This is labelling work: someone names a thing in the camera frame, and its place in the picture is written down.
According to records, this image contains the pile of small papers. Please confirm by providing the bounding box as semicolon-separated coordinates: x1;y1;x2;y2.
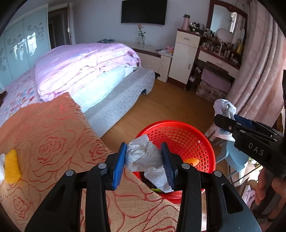
156;46;175;55

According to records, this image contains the orange rose tablecloth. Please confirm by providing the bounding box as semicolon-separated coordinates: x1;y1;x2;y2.
0;92;182;232

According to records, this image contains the black wall television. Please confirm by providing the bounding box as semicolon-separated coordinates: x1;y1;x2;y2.
121;0;168;26

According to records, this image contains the rose in glass vase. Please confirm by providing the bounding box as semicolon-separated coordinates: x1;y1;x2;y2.
137;24;146;45

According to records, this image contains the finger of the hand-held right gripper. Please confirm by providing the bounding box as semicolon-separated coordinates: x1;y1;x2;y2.
233;114;281;135
213;114;240;135

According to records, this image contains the pink duvet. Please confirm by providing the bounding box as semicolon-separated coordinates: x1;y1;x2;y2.
34;42;142;102

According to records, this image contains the light blue plastic stool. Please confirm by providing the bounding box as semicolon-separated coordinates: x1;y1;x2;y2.
212;140;250;179

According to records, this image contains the white printed plastic bag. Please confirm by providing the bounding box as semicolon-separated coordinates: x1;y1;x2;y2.
204;99;237;142

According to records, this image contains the pink patterned curtain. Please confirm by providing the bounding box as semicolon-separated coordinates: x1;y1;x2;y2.
205;0;286;143

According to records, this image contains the dark wooden door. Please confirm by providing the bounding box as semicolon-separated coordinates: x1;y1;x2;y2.
48;3;75;50

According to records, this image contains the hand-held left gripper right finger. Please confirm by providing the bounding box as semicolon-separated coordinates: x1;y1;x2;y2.
160;142;261;232

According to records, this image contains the red plastic mesh basket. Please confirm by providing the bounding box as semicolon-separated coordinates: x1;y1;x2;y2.
134;120;216;204

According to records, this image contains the dressing table with mirror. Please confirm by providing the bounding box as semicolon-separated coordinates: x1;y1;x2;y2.
196;0;249;79

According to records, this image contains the white tissue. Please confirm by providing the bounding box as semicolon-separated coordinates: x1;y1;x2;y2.
125;134;174;193

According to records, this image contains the round white makeup mirror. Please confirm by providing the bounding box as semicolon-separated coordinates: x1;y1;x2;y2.
215;28;233;56

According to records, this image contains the stool with purple cushion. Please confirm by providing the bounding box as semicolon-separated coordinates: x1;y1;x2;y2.
196;61;235;103

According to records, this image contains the yellow bubble sponge pad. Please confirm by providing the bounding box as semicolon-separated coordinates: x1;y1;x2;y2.
4;149;22;184

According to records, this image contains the light blue quilt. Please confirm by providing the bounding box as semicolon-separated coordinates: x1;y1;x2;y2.
71;65;138;113

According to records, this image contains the pink thermos bottle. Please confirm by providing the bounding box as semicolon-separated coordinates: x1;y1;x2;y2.
181;14;191;31

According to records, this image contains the floral glass sliding wardrobe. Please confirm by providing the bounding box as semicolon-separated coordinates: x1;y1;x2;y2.
0;4;51;90

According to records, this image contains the person's right hand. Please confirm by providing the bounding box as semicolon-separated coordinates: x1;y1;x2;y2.
254;169;286;222

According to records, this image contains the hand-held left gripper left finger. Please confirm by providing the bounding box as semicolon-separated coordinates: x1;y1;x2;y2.
24;142;128;232

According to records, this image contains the row of cosmetic bottles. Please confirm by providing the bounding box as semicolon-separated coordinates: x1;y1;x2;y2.
189;21;244;65

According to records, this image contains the bed with floral pink sheet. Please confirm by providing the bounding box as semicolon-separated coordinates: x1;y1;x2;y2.
0;42;156;139

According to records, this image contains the low white cabinet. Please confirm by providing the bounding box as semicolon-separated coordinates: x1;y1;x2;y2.
124;42;173;83

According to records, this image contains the crumpled clear plastic bag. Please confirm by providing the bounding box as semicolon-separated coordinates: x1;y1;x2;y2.
0;153;6;181

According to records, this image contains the tall white cabinet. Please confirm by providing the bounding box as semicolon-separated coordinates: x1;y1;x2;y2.
168;29;201;85

